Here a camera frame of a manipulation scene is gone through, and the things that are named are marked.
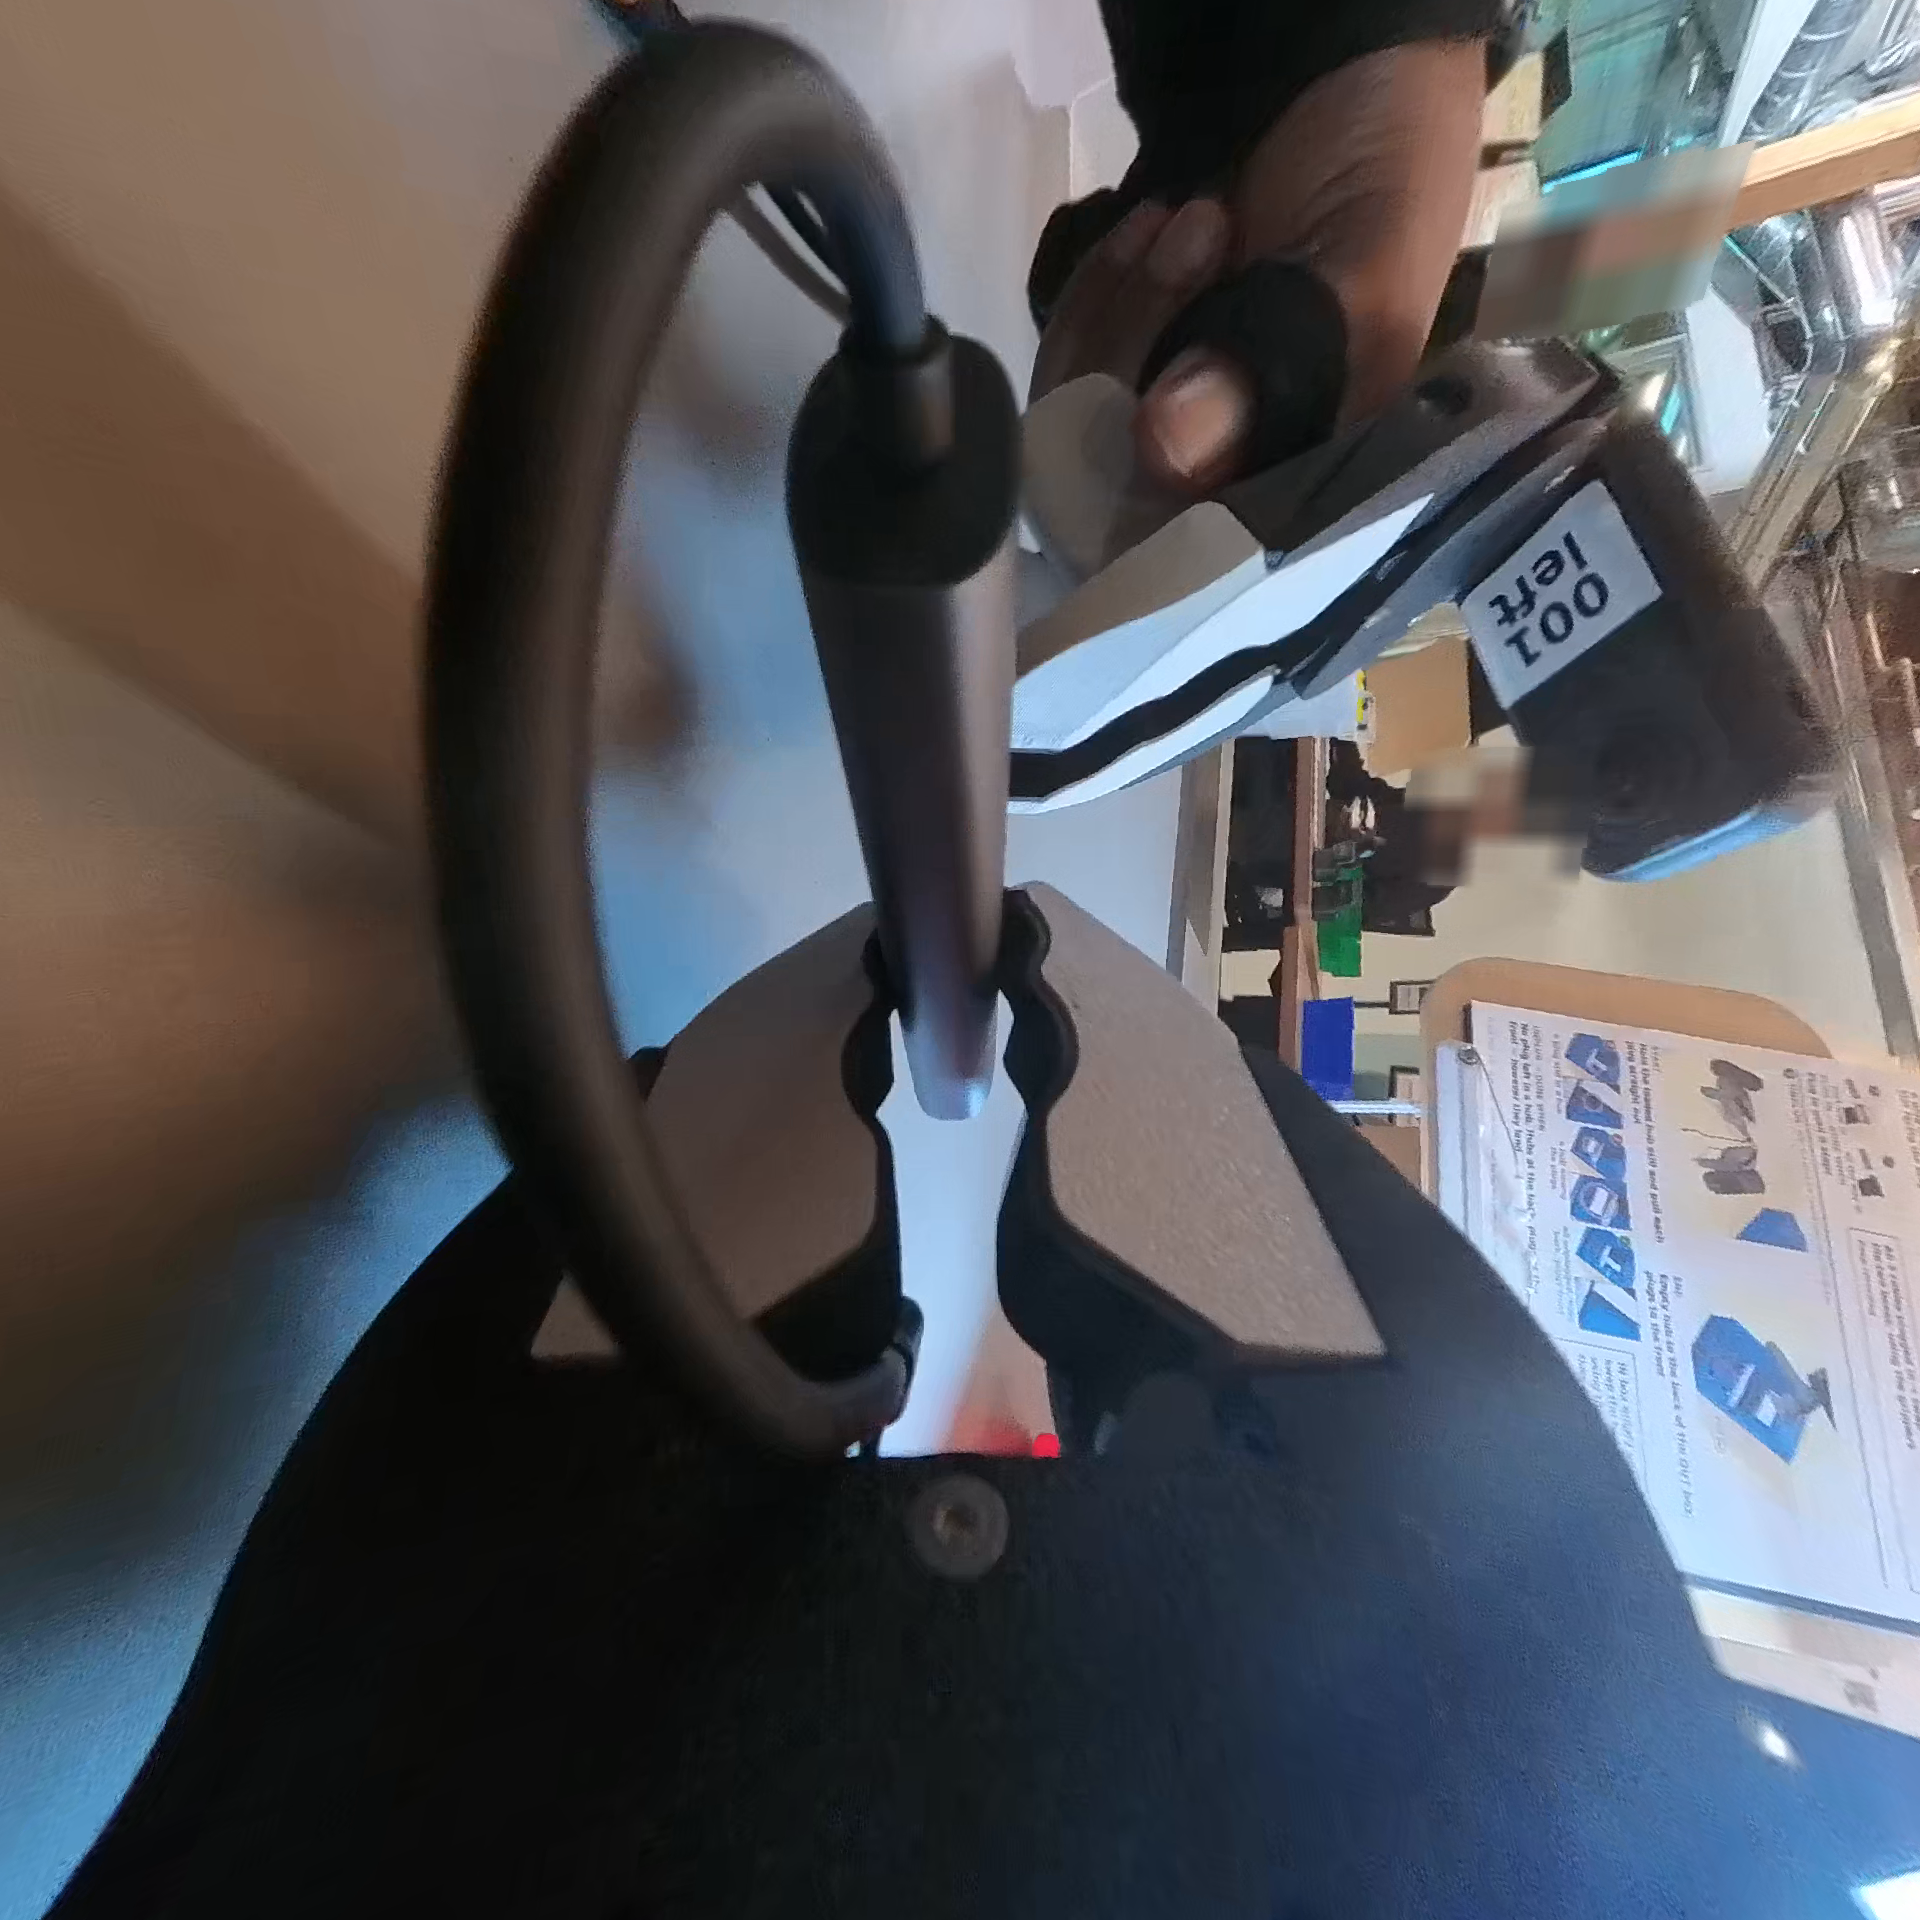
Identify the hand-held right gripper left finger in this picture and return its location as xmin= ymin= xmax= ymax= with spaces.
xmin=529 ymin=900 xmax=920 ymax=1374

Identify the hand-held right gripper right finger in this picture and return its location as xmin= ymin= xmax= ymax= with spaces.
xmin=998 ymin=884 xmax=1388 ymax=1449

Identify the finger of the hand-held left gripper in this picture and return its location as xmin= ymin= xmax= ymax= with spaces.
xmin=1015 ymin=491 xmax=1446 ymax=748
xmin=1005 ymin=658 xmax=1309 ymax=818

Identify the person's left forearm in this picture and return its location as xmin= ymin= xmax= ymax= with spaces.
xmin=1100 ymin=0 xmax=1521 ymax=206

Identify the person's left hand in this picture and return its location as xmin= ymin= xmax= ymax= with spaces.
xmin=1031 ymin=27 xmax=1486 ymax=485

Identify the instruction sheet on stand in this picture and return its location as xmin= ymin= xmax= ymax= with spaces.
xmin=1415 ymin=959 xmax=1920 ymax=1728

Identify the grey hub cable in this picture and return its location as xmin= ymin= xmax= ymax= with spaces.
xmin=425 ymin=16 xmax=961 ymax=1461

